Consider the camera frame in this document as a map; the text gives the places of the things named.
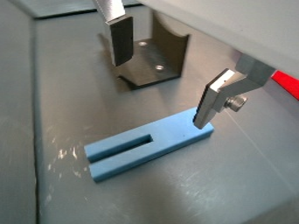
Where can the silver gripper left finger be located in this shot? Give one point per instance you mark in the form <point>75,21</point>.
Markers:
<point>119,25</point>

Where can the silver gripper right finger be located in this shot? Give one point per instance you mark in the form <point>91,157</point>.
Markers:
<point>223,92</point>

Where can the black curved holder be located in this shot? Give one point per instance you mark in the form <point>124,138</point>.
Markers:
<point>158,58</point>

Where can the blue double-square block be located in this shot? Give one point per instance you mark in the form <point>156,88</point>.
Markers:
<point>122,152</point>

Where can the red foam peg board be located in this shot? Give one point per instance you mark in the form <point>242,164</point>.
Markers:
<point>289,83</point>

